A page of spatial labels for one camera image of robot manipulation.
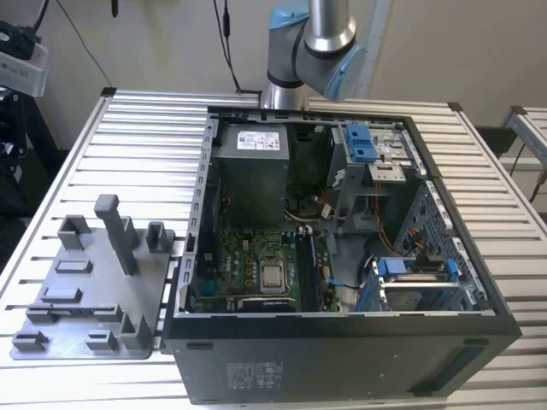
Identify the blue RAM stick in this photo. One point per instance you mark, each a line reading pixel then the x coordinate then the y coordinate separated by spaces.
pixel 77 312

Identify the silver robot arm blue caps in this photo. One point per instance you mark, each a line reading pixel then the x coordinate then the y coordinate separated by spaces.
pixel 316 47

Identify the black RAM slot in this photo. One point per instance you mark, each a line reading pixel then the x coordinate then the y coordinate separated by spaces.
pixel 310 273
pixel 301 273

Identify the black table corner cap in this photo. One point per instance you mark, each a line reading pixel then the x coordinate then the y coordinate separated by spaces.
pixel 109 91
pixel 455 107

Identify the black hanging stick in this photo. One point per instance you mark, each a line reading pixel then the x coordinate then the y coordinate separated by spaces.
pixel 113 8

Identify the grey plastic parts rack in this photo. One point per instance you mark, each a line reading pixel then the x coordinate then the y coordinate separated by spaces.
pixel 107 294

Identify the grey power supply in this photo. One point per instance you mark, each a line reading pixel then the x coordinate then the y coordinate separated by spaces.
pixel 252 188

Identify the green motherboard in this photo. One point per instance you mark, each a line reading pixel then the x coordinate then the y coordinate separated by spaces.
pixel 239 256

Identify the silver CPU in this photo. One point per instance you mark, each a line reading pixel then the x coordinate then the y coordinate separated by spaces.
pixel 273 278

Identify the black graphics card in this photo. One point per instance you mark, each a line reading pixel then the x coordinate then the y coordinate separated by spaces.
pixel 267 305

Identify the blue plastic drive latch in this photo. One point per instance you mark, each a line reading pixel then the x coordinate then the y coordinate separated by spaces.
pixel 359 141

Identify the black PC case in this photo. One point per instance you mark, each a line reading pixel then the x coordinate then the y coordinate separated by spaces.
pixel 299 363

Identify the grey metal drive cage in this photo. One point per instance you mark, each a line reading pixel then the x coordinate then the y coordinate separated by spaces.
pixel 384 173

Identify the grey metal disk bay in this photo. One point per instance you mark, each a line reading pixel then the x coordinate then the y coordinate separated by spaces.
pixel 369 294

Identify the blue carrier disk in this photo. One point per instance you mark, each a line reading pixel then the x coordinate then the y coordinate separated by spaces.
pixel 391 268

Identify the black box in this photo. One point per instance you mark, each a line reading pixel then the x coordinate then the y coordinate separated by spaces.
pixel 495 141

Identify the aluminium side table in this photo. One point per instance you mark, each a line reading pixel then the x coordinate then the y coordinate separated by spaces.
pixel 527 128

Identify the black slanted frame bar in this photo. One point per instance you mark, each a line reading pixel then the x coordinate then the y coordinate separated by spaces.
pixel 42 128

